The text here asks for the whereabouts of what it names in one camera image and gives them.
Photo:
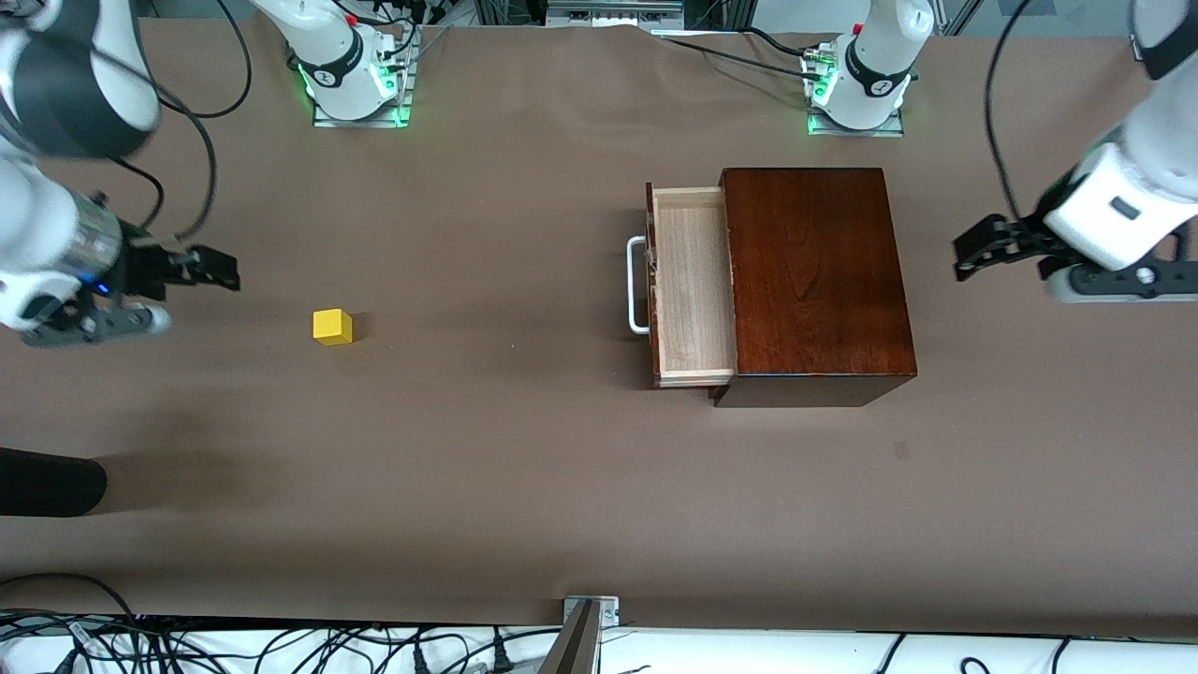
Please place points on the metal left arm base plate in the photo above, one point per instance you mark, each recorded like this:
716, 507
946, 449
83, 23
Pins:
856, 132

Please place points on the yellow wooden block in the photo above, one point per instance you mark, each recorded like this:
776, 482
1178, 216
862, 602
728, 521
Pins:
332, 326

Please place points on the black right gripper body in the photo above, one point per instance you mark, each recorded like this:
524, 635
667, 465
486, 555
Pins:
142, 268

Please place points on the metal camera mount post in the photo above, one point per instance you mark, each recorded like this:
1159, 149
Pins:
576, 646

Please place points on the brown paper table cover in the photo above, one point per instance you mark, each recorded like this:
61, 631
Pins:
524, 468

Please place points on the grey device box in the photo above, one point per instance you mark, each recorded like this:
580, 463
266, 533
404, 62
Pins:
608, 13

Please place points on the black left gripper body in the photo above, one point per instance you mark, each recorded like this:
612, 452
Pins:
1032, 231

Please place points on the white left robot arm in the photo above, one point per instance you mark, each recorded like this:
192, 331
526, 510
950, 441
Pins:
1114, 211

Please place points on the black cylindrical object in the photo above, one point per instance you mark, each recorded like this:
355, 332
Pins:
47, 482

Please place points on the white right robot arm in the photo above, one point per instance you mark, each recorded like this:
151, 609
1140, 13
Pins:
56, 84

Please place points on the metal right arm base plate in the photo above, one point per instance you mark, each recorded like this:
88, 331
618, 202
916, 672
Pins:
365, 123

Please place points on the dark brown wooden cabinet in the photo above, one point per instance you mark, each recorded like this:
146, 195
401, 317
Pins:
814, 281

